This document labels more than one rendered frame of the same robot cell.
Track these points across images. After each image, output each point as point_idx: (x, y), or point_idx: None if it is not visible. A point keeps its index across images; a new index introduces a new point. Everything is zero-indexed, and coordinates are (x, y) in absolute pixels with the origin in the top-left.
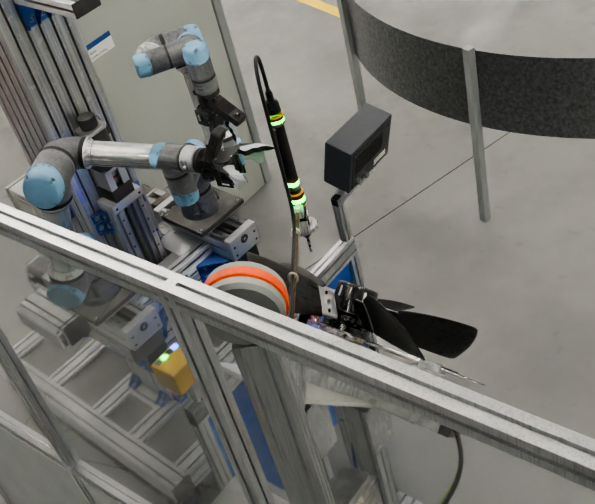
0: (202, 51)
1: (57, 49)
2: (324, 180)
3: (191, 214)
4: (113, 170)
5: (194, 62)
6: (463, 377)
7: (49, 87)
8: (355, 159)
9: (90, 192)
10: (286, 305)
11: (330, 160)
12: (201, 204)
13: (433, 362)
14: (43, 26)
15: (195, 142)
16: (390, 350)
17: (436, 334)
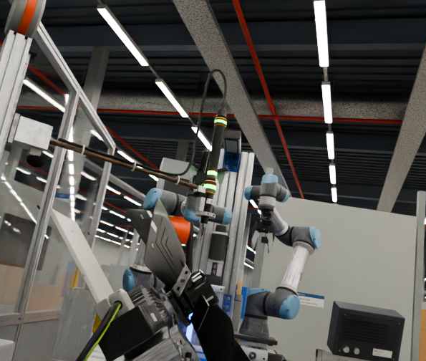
0: (270, 176)
1: (231, 189)
2: (326, 343)
3: (240, 327)
4: (214, 261)
5: (263, 180)
6: (180, 348)
7: (215, 203)
8: (344, 318)
9: None
10: (26, 4)
11: (331, 319)
12: (248, 323)
13: (177, 328)
14: (231, 175)
15: (227, 208)
16: (173, 319)
17: (219, 343)
